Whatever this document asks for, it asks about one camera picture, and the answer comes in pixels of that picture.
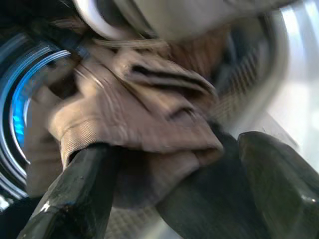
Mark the brown trousers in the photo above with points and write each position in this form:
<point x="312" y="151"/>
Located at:
<point x="124" y="112"/>

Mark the grey perforated lint filter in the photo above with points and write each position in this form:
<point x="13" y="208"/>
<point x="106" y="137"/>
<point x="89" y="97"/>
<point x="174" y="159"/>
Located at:
<point x="129" y="221"/>

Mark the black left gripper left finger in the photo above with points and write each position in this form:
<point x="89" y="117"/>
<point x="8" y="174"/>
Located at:
<point x="74" y="194"/>

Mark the blue denim jeans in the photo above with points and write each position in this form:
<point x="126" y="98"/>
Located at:
<point x="211" y="186"/>

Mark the white tumble dryer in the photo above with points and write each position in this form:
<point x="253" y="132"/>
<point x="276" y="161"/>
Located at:
<point x="289" y="112"/>

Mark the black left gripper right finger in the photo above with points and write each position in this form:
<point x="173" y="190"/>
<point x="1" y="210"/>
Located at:
<point x="286" y="194"/>

